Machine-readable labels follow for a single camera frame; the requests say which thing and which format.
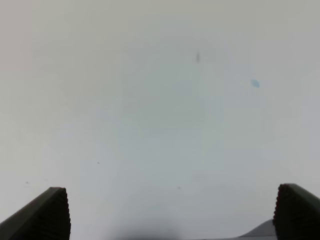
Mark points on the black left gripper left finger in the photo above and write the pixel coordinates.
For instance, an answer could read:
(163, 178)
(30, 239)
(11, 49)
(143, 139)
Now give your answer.
(47, 217)

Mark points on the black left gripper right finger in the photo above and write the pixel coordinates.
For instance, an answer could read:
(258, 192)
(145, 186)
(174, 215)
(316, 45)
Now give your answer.
(297, 213)

